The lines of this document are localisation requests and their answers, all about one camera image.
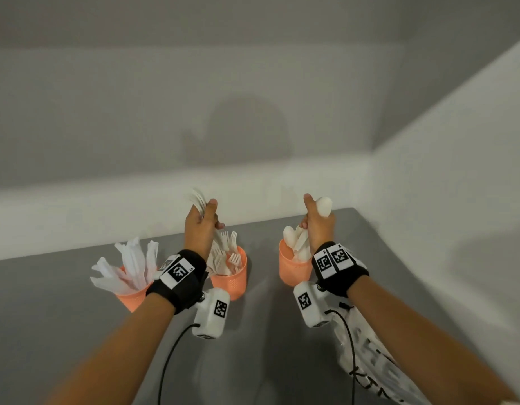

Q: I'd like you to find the person's right hand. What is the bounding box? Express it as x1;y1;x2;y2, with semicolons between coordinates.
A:
300;193;337;256

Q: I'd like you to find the person's left hand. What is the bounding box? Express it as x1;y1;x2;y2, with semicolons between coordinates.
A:
183;199;226;261

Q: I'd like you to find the white plastic fork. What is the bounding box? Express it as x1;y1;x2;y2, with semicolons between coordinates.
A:
187;188;209;220

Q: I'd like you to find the bunch of white plastic spoons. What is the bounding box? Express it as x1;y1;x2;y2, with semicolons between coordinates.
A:
283;225;313;263

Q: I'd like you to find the bunch of white plastic forks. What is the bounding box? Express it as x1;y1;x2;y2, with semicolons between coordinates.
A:
205;231;243;277

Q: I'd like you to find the orange mesh cup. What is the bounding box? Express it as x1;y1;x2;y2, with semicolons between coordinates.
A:
278;238;315;288
210;246;248;302
116;265;155;313

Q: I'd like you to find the bunch of white plastic knives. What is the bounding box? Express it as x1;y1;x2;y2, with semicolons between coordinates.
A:
90;237;159;296

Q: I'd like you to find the white plastic knife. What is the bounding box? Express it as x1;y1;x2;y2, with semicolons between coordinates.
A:
91;256;130;283

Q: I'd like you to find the clear plastic zip bag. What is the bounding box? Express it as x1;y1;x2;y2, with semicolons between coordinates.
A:
329;301;432;405

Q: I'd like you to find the person's left forearm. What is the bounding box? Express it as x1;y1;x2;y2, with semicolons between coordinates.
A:
44;292;176;405

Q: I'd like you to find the person's right forearm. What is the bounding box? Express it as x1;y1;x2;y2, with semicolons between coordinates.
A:
346;274;520;405

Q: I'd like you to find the black wrist strap with markers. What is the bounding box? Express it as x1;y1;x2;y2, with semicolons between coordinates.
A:
311;241;370;298
146;249;208;316

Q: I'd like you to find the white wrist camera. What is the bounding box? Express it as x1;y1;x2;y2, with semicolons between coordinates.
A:
293;281;333;329

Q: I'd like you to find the black cable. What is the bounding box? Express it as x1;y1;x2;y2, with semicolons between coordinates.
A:
157;323;200;405
325;309;358;405

